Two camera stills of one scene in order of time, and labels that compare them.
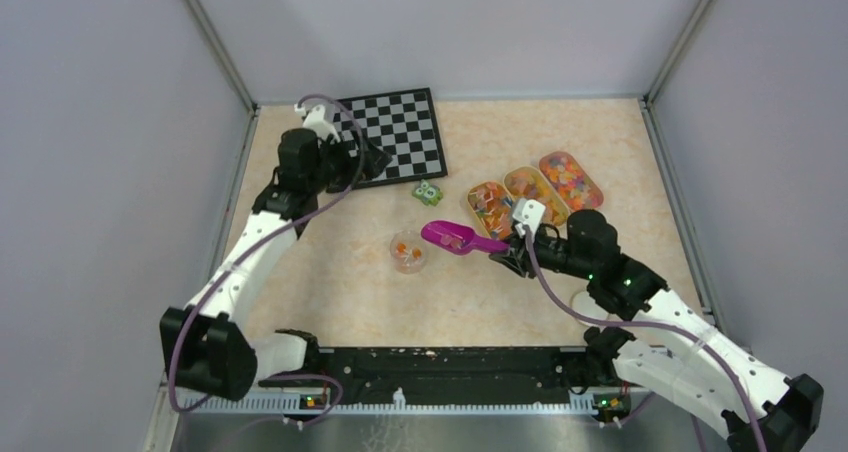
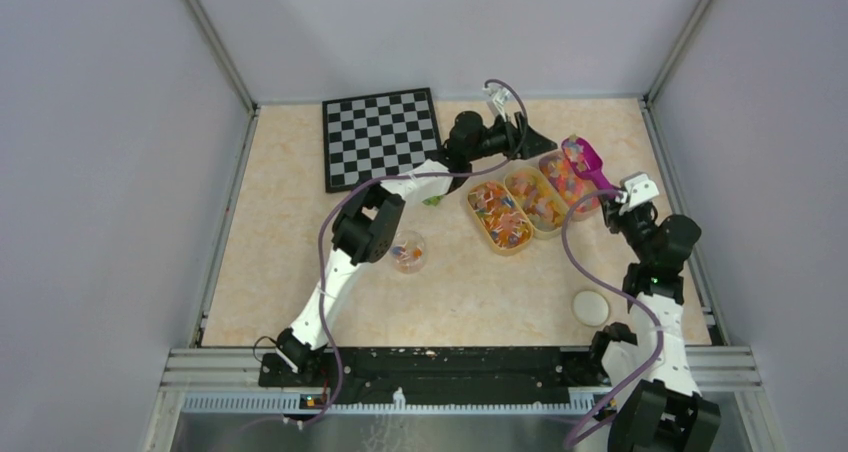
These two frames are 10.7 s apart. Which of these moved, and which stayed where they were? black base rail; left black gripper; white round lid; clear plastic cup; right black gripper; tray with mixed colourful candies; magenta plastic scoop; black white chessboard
Moved: right black gripper; left black gripper; magenta plastic scoop
Stayed: black white chessboard; black base rail; tray with mixed colourful candies; white round lid; clear plastic cup
